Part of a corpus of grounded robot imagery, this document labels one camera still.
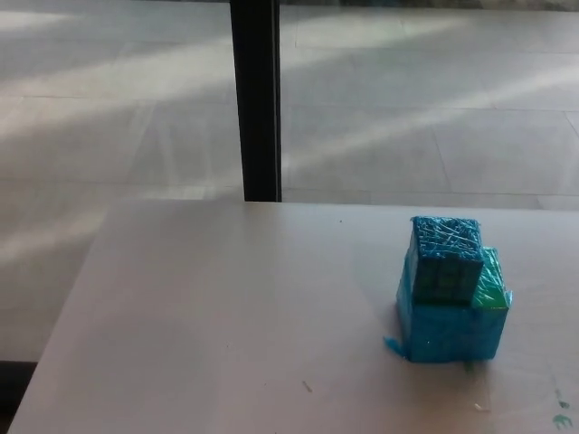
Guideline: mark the small blue cube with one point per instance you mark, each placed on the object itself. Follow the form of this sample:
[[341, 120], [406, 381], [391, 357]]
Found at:
[[445, 260]]

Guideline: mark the big blue wrapped cube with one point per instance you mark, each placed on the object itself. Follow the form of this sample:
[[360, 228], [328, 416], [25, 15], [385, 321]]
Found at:
[[457, 332]]

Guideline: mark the black vertical window post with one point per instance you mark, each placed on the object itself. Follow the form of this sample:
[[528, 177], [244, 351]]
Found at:
[[255, 99]]

